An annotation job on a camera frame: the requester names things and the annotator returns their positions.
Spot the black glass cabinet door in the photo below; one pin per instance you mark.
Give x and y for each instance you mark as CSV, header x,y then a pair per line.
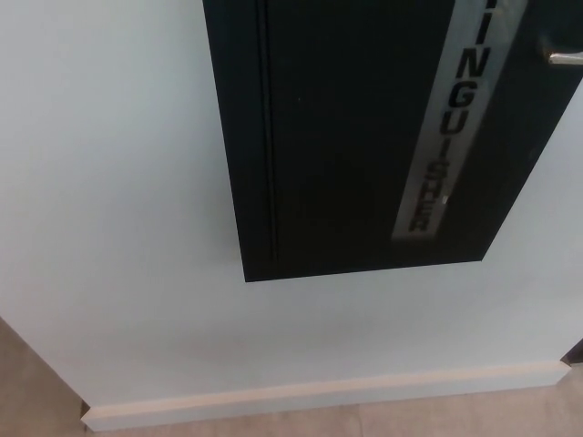
x,y
355,136

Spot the white baseboard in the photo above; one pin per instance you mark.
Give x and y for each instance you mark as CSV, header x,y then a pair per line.
x,y
319,393

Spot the black framed glass door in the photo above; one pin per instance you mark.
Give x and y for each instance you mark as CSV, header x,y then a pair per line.
x,y
574,352

